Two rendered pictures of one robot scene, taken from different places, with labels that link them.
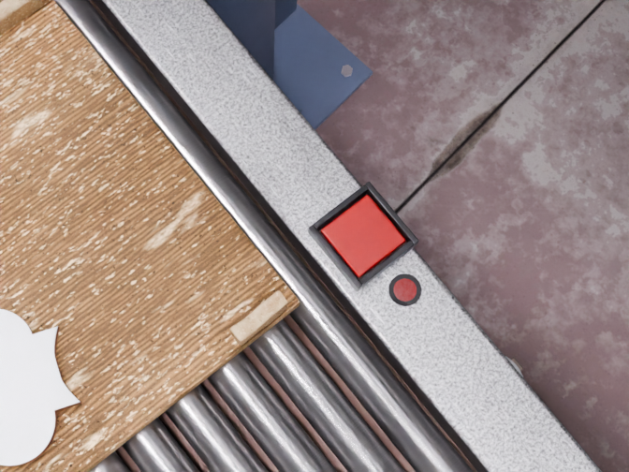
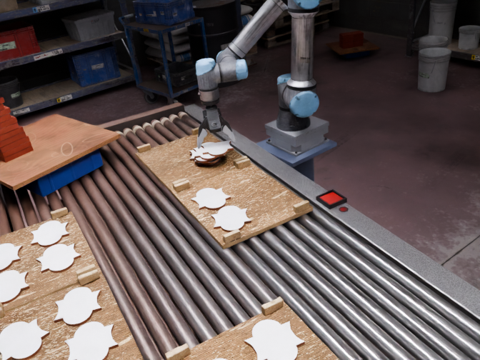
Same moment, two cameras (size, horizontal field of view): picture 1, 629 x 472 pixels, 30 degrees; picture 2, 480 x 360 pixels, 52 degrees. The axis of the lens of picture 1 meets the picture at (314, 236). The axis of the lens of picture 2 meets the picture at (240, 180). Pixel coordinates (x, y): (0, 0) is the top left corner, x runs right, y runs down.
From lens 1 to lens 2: 119 cm
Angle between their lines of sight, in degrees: 46
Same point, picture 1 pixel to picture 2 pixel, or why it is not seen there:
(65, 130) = (253, 181)
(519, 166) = not seen: hidden behind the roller
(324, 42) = not seen: hidden behind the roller
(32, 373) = (238, 215)
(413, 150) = not seen: hidden behind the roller
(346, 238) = (326, 198)
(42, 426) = (240, 223)
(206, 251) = (288, 198)
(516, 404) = (377, 228)
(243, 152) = (299, 188)
